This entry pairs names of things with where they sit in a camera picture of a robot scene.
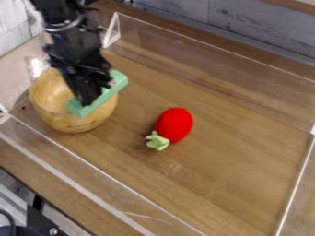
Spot green rectangular block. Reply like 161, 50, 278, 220
66, 69, 128, 118

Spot brown wooden bowl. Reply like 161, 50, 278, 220
27, 68, 118, 133

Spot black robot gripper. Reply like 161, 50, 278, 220
43, 21, 112, 106

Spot clear acrylic tray enclosure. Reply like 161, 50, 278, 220
0, 14, 315, 236

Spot black clamp with cable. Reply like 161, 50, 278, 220
0, 195, 69, 236

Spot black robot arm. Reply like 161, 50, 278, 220
29, 0, 112, 106

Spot red plush strawberry toy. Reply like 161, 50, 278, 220
145, 107, 194, 151

